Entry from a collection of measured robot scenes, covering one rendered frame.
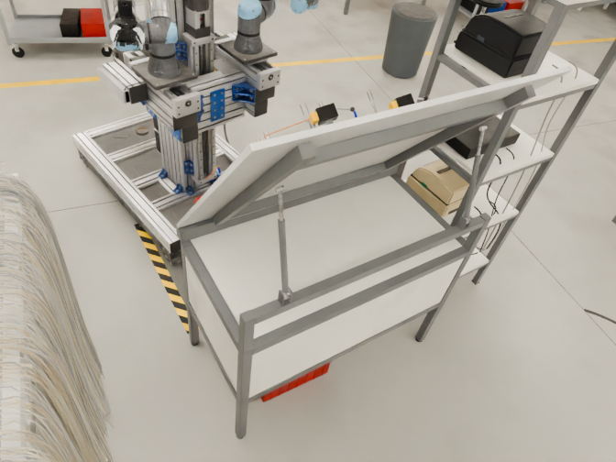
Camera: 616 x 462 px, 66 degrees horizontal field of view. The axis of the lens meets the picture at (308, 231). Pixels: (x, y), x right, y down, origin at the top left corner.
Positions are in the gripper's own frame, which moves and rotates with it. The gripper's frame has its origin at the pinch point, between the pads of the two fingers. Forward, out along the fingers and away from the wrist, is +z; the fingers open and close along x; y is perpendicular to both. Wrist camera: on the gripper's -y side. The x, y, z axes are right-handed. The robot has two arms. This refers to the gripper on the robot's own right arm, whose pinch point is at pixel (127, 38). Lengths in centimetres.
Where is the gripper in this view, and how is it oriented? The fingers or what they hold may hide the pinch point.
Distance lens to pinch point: 178.9
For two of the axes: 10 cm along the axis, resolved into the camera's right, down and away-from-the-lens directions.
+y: -2.2, 6.9, 6.9
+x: -9.3, 0.5, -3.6
